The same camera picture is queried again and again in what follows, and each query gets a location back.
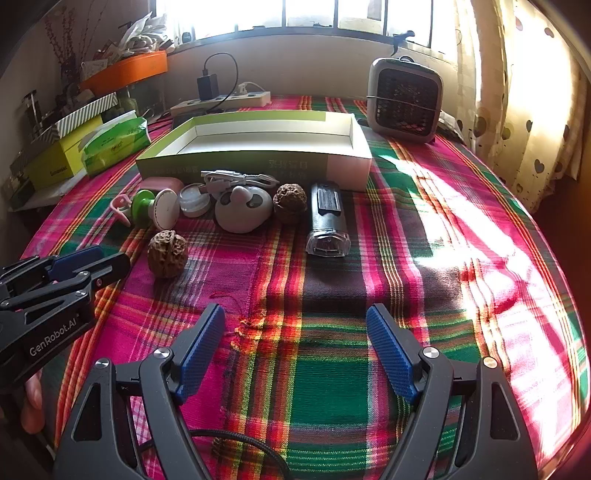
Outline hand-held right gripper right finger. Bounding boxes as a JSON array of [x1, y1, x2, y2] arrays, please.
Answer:
[[366, 302, 539, 480]]

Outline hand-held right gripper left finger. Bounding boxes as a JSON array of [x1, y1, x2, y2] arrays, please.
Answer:
[[53, 303, 227, 480]]

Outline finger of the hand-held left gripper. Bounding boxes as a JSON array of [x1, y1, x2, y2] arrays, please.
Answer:
[[0, 253, 131, 313], [0, 246, 106, 298]]

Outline brown walnut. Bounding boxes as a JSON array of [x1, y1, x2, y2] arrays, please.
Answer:
[[272, 182, 308, 224], [147, 230, 188, 278]]

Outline pink clip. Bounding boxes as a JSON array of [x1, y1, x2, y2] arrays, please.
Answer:
[[112, 194, 139, 221]]

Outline green and white roller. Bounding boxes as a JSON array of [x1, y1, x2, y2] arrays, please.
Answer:
[[130, 189, 182, 230]]

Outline white round jar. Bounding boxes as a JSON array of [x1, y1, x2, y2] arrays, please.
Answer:
[[179, 183, 211, 217]]

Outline white USB cable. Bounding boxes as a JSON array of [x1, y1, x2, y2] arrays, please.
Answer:
[[201, 168, 278, 200]]

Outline white panda-shaped gadget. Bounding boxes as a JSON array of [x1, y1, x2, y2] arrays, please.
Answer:
[[215, 185, 273, 233]]

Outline black flashlight with clear tip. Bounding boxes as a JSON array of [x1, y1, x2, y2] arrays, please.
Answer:
[[305, 181, 352, 259]]

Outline white and green cardboard box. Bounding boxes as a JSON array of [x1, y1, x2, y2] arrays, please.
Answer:
[[135, 110, 373, 192]]

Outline person's left hand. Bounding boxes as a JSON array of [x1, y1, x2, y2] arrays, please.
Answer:
[[18, 369, 47, 435]]

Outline plaid tablecloth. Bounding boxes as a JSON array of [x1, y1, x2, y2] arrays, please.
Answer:
[[18, 95, 587, 480]]

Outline yellow box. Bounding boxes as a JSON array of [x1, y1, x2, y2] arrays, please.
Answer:
[[23, 115, 105, 191]]

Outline green tissue pack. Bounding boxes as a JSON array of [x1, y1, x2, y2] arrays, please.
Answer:
[[81, 116, 152, 177]]

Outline striped box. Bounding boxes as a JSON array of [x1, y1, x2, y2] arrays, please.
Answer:
[[30, 91, 118, 144]]

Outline dark metal pot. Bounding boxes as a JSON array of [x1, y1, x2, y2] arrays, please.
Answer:
[[21, 90, 42, 134]]

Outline black smartphone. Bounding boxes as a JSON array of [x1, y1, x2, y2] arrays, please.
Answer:
[[171, 113, 204, 132]]

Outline glass tank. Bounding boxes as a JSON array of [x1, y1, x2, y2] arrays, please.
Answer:
[[117, 74, 169, 121]]

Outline orange box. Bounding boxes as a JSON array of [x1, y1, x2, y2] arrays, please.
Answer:
[[81, 50, 168, 97]]

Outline black charger adapter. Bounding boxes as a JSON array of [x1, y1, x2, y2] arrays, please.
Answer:
[[197, 74, 219, 100]]

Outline dried flower branches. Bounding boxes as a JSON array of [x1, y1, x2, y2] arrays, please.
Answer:
[[44, 7, 93, 84]]

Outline white power strip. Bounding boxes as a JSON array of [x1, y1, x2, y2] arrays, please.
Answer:
[[170, 91, 271, 116]]

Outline white plug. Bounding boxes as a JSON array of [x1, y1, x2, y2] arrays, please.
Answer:
[[228, 82, 266, 97]]

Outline grey pointed device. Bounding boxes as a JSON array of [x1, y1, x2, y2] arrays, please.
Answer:
[[436, 111, 468, 141]]

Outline white plastic bag pile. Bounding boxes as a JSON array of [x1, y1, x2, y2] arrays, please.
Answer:
[[104, 11, 169, 54]]

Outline grey desktop fan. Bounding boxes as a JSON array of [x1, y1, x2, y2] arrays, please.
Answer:
[[368, 55, 445, 144]]

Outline heart pattern curtain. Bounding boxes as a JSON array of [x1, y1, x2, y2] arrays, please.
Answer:
[[455, 0, 585, 213]]

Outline black charger cable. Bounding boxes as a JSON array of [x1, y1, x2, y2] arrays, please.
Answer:
[[203, 52, 239, 114]]

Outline black window handle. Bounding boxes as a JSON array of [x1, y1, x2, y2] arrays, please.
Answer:
[[390, 30, 415, 58]]

